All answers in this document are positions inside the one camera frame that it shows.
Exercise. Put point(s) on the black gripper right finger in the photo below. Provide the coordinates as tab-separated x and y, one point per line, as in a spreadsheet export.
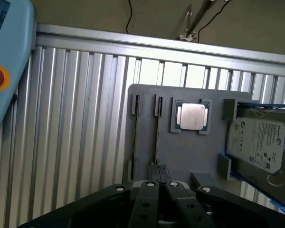
180	204

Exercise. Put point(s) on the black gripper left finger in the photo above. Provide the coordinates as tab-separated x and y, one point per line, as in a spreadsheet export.
146	204

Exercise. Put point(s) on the green RAM stick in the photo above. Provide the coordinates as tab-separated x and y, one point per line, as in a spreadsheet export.
158	133
137	133

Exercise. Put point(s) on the grey parts rack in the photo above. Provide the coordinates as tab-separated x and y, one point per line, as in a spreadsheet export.
187	152

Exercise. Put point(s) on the blue disk caddy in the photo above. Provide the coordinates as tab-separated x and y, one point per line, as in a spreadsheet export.
254	180

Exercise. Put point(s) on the silver CPU chip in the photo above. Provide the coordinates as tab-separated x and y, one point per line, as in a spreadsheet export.
192	116

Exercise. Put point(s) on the silver hard disk drive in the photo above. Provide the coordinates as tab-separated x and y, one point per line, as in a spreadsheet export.
259	142

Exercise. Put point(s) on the metal stand legs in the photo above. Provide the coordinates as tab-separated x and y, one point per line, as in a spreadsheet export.
192	26

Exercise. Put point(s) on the light blue teach pendant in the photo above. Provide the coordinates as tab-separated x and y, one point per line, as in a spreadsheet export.
12	71

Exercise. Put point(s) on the aluminium table frame rail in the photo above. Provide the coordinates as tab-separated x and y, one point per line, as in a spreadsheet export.
156	45

